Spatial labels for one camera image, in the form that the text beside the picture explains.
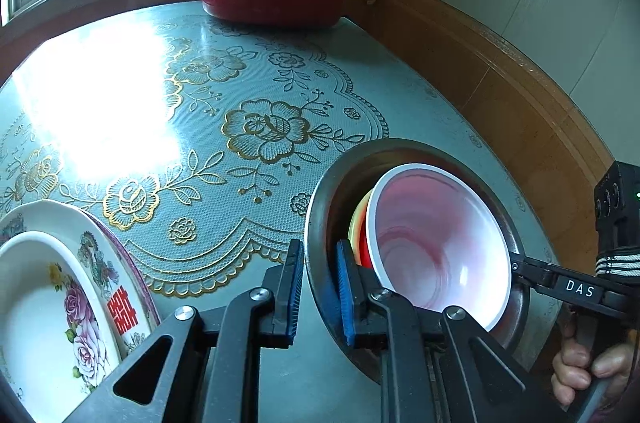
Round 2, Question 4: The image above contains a person's right hand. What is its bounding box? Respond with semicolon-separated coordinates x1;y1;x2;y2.
551;323;637;407

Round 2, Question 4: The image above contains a yellow plastic bowl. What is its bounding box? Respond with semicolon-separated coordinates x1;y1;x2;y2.
348;190;376;264

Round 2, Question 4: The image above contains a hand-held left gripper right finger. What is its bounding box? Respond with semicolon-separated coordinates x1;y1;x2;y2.
336;239;571;423

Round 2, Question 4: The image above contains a large purple-rimmed floral plate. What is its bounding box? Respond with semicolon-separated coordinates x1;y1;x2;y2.
85;213;163;329

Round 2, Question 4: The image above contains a white rose-print bowl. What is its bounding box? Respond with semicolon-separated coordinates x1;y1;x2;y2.
0;230;123;404

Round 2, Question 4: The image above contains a white plate with red print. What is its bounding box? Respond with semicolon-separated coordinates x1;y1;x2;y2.
0;199;162;409

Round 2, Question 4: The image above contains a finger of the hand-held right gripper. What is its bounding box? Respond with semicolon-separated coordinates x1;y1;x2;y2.
510;254;640;329

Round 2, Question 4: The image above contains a stainless steel bowl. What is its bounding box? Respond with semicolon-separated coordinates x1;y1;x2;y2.
304;138;531;376

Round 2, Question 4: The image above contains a red plastic bowl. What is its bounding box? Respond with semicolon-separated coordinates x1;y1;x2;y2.
357;163;512;333

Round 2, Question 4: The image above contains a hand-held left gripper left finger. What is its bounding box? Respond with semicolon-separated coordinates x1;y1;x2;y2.
60;239;305;423

